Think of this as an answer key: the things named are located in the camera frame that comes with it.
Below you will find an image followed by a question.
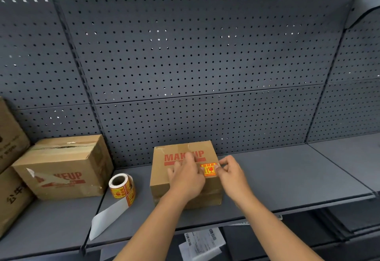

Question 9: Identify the large grey pegboard panel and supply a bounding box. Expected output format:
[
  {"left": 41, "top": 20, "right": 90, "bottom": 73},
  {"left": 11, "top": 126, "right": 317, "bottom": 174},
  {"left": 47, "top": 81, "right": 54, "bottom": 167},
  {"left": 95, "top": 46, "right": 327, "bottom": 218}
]
[
  {"left": 326, "top": 10, "right": 380, "bottom": 85},
  {"left": 0, "top": 0, "right": 91, "bottom": 111},
  {"left": 57, "top": 0, "right": 357, "bottom": 106}
]

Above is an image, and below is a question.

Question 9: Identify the person's left hand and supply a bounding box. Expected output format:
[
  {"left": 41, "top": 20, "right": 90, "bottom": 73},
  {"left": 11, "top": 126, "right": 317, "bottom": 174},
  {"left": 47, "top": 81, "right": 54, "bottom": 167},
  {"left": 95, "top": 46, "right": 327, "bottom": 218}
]
[{"left": 167, "top": 152, "right": 206, "bottom": 202}]

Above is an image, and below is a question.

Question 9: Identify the grey metal shelf board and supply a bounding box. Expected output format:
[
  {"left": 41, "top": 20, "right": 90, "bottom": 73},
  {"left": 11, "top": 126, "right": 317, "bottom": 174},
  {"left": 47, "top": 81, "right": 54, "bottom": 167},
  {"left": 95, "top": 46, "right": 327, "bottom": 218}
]
[
  {"left": 308, "top": 133, "right": 380, "bottom": 195},
  {"left": 0, "top": 195, "right": 104, "bottom": 261},
  {"left": 81, "top": 143, "right": 376, "bottom": 255}
]

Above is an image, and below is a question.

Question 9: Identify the tall plain cardboard box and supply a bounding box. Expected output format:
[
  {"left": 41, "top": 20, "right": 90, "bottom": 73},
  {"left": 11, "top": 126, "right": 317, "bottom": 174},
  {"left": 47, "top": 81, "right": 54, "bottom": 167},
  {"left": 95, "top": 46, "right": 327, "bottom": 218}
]
[{"left": 0, "top": 97, "right": 31, "bottom": 174}]

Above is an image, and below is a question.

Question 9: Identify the person's left forearm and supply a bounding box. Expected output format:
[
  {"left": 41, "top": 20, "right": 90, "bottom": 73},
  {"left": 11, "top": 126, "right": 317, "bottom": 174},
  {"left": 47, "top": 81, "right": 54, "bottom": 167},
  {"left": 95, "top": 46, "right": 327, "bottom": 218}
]
[{"left": 114, "top": 191, "right": 197, "bottom": 261}]

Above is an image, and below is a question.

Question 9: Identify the grey slotted shelf upright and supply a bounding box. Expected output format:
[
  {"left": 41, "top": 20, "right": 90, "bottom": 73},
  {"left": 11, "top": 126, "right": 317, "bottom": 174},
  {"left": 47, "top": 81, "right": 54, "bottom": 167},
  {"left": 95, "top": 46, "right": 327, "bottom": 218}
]
[
  {"left": 305, "top": 0, "right": 358, "bottom": 144},
  {"left": 52, "top": 0, "right": 120, "bottom": 170}
]

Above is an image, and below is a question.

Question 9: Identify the cardboard box with torn tape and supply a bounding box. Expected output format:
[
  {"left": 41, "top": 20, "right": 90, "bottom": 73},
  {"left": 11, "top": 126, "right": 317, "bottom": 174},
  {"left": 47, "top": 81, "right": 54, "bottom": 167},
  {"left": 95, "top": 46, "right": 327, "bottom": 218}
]
[{"left": 11, "top": 134, "right": 114, "bottom": 201}]

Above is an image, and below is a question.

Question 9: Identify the dark lower shelf board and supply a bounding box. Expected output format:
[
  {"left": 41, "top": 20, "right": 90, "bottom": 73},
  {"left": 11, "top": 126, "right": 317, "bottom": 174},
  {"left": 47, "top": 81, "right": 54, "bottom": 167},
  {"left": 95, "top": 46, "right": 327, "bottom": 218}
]
[{"left": 222, "top": 194, "right": 380, "bottom": 261}]

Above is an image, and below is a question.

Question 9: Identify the small brown cardboard box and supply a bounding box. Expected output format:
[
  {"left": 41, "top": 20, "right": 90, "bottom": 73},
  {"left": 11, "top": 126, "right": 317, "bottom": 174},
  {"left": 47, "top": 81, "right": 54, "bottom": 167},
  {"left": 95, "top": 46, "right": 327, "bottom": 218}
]
[{"left": 150, "top": 140, "right": 223, "bottom": 210}]

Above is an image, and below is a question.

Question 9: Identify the roll of orange warning stickers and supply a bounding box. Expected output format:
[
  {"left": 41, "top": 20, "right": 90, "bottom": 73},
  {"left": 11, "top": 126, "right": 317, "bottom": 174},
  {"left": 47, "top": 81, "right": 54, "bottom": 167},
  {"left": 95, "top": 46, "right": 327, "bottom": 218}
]
[{"left": 89, "top": 173, "right": 137, "bottom": 241}]

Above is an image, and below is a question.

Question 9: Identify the cardboard box with black print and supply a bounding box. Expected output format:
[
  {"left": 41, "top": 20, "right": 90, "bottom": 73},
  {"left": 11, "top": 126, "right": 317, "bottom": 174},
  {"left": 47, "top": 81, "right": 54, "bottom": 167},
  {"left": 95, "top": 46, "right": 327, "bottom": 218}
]
[{"left": 0, "top": 167, "right": 35, "bottom": 238}]

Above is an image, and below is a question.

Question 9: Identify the person's right forearm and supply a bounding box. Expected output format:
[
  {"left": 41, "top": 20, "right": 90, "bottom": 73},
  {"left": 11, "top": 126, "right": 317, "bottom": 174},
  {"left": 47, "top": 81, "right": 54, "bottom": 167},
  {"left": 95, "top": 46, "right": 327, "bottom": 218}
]
[{"left": 228, "top": 191, "right": 325, "bottom": 261}]

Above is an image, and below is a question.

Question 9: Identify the orange and red warning sticker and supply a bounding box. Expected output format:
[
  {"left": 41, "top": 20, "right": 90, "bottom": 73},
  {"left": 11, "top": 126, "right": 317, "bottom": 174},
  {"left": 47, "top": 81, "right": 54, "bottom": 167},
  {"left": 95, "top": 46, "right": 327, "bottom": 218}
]
[{"left": 201, "top": 162, "right": 219, "bottom": 178}]

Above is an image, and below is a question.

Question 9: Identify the low grey pegboard panel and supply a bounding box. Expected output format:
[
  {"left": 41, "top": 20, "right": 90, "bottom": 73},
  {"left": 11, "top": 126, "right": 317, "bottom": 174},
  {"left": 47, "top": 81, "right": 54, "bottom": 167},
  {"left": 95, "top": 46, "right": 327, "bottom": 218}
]
[
  {"left": 12, "top": 103, "right": 103, "bottom": 145},
  {"left": 305, "top": 79, "right": 380, "bottom": 144},
  {"left": 94, "top": 84, "right": 325, "bottom": 169}
]

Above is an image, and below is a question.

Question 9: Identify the grey curved shelf bracket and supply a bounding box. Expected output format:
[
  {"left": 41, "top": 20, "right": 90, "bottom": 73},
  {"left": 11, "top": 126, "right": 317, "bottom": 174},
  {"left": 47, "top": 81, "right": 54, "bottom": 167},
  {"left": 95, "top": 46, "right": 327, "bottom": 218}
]
[{"left": 345, "top": 0, "right": 380, "bottom": 30}]

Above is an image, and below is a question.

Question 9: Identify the white printed shipping paper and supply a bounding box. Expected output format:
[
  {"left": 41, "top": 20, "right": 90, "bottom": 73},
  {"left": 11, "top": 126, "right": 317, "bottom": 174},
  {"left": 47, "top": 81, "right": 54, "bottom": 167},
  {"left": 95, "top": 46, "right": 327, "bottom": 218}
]
[{"left": 178, "top": 228, "right": 227, "bottom": 261}]

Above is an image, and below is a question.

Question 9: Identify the person's right hand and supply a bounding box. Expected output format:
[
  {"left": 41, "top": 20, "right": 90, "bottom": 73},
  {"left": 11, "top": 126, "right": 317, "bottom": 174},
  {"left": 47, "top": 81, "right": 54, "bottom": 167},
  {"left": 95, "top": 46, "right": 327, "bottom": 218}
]
[{"left": 218, "top": 155, "right": 253, "bottom": 204}]

